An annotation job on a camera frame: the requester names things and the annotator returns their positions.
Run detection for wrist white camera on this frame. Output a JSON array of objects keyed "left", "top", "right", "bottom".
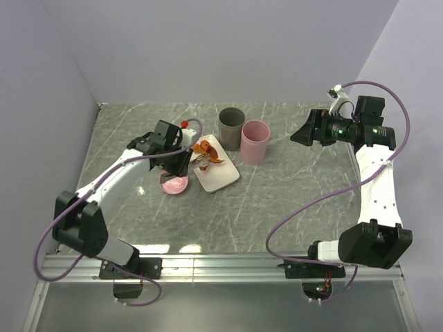
[
  {"left": 180, "top": 120, "right": 197, "bottom": 148},
  {"left": 327, "top": 84, "right": 354, "bottom": 116}
]

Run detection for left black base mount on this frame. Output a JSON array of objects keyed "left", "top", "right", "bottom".
[{"left": 98, "top": 257, "right": 163, "bottom": 280}]

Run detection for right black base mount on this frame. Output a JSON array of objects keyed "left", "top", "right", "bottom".
[{"left": 277, "top": 260, "right": 346, "bottom": 279}]

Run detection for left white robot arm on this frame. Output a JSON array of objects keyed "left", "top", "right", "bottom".
[{"left": 51, "top": 120, "right": 202, "bottom": 278}]

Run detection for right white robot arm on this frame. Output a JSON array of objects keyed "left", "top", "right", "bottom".
[{"left": 291, "top": 96, "right": 413, "bottom": 277}]

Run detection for roasted chicken wing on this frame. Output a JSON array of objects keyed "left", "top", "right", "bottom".
[{"left": 197, "top": 155, "right": 224, "bottom": 172}]

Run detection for white rectangular plate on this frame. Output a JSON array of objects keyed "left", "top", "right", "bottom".
[{"left": 193, "top": 134, "right": 240, "bottom": 193}]

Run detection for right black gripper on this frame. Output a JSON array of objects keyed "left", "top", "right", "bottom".
[{"left": 290, "top": 109, "right": 359, "bottom": 147}]

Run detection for pink cylindrical container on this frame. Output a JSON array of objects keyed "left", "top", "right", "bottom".
[{"left": 240, "top": 120, "right": 271, "bottom": 165}]

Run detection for fried chicken piece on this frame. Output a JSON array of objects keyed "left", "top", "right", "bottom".
[{"left": 192, "top": 140, "right": 218, "bottom": 158}]

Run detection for pink round lid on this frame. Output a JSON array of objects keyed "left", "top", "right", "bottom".
[{"left": 159, "top": 171, "right": 189, "bottom": 195}]

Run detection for metal tongs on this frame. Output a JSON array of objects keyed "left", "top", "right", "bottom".
[{"left": 188, "top": 154, "right": 210, "bottom": 171}]

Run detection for aluminium rail frame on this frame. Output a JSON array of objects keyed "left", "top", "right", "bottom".
[{"left": 24, "top": 253, "right": 420, "bottom": 331}]

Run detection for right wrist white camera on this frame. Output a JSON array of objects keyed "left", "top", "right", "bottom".
[{"left": 327, "top": 84, "right": 354, "bottom": 116}]

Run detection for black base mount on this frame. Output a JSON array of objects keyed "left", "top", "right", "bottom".
[
  {"left": 98, "top": 257, "right": 163, "bottom": 280},
  {"left": 277, "top": 260, "right": 346, "bottom": 279}
]

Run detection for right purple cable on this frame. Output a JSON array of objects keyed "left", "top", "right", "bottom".
[{"left": 265, "top": 80, "right": 411, "bottom": 305}]

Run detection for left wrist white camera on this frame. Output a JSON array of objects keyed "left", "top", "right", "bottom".
[{"left": 180, "top": 120, "right": 197, "bottom": 148}]

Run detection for grey cylindrical container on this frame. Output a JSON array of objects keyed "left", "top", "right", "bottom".
[{"left": 218, "top": 107, "right": 246, "bottom": 151}]

